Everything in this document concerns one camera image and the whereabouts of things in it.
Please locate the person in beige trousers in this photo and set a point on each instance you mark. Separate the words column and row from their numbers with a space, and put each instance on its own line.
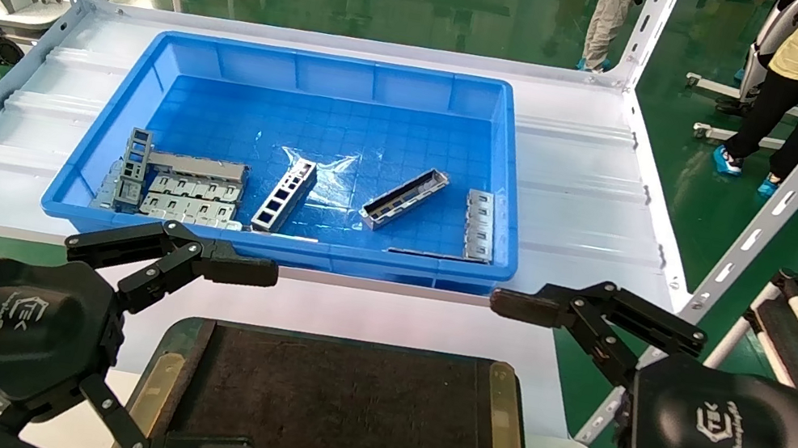
column 608, row 15

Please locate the clear plastic bag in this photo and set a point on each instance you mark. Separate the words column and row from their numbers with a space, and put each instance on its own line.
column 337, row 180

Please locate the small grey metal piece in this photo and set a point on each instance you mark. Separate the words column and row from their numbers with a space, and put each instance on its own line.
column 107, row 189

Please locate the black flat container tray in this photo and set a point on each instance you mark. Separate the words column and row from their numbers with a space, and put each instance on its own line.
column 330, row 425

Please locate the white humanoid robot on stand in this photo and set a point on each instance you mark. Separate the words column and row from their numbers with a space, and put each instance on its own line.
column 769, row 35

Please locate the long metal channel part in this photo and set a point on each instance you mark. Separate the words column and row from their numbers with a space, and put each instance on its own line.
column 403, row 200

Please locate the metal part with rectangular windows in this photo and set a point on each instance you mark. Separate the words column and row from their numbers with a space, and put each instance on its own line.
column 287, row 192

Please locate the thin metal strip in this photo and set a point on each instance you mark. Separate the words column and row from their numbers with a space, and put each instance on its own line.
column 290, row 237
column 434, row 255

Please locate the upright grey metal bracket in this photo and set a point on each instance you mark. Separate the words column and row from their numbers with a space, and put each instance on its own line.
column 135, row 161

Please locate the grey bracket pile left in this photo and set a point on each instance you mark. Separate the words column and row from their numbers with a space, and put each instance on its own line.
column 192, row 210

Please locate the flat slotted metal plate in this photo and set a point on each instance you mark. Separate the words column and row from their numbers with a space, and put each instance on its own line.
column 481, row 226
column 196, row 188

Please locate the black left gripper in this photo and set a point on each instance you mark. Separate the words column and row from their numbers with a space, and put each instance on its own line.
column 11, row 328

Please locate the blue plastic bin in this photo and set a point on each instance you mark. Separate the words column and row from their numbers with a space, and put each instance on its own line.
column 382, row 131

